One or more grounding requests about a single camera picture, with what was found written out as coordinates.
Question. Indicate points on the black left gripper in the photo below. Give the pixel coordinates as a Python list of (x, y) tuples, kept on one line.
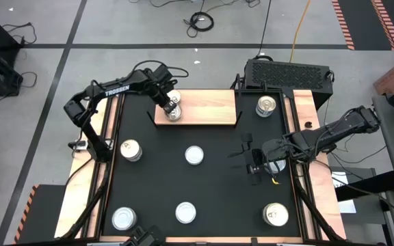
[(162, 92)]

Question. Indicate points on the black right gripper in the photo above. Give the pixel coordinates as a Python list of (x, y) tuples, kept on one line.
[(255, 160)]

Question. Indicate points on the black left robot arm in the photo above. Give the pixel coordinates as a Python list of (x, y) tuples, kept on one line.
[(121, 89)]

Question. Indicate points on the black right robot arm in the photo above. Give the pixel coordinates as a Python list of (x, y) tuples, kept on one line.
[(323, 136)]

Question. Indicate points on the small black round knob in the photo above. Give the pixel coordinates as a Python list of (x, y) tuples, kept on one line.
[(308, 124)]

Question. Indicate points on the black table mat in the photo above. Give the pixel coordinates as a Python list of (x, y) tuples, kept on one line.
[(156, 194)]

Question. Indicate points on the black perforated computer case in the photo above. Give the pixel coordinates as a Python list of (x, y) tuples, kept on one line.
[(286, 77)]

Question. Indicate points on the white paper sheet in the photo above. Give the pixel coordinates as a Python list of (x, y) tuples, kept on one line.
[(340, 179)]

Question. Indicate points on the black angular device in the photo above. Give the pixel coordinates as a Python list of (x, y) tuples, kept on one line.
[(145, 237)]

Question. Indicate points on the black beam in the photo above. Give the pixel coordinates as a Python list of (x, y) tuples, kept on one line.
[(371, 186)]

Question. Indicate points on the black orange-striped floor mat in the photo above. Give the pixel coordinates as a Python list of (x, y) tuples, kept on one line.
[(44, 212), (364, 24)]

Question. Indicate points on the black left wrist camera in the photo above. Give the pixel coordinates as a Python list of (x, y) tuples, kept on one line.
[(162, 72)]

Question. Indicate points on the wooden shelf with black frame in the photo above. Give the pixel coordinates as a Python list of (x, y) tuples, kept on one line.
[(210, 107)]

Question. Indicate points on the black metal table frame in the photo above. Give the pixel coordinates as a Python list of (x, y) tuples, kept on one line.
[(287, 95)]

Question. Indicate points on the silver metal bracket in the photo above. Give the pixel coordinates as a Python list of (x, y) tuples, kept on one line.
[(106, 244), (289, 244)]

